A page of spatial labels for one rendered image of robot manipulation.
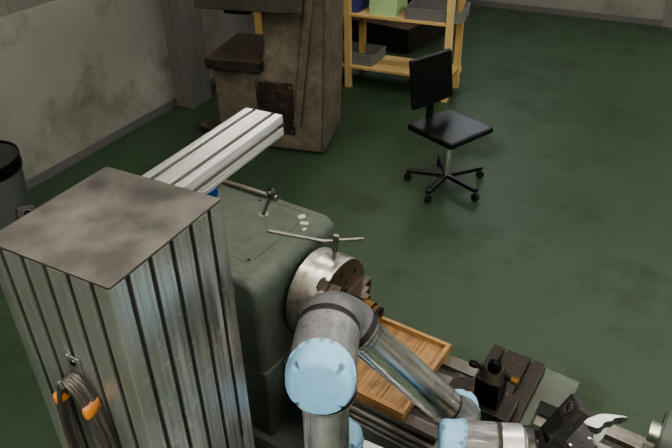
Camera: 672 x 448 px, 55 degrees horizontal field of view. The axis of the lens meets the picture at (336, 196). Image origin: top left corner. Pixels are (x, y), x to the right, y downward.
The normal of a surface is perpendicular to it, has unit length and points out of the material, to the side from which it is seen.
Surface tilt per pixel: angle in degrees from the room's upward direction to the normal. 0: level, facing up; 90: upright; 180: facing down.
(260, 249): 0
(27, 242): 0
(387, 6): 90
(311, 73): 90
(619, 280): 0
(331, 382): 83
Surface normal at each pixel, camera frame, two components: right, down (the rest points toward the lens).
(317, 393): -0.11, 0.41
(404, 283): -0.02, -0.85
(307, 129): -0.29, 0.51
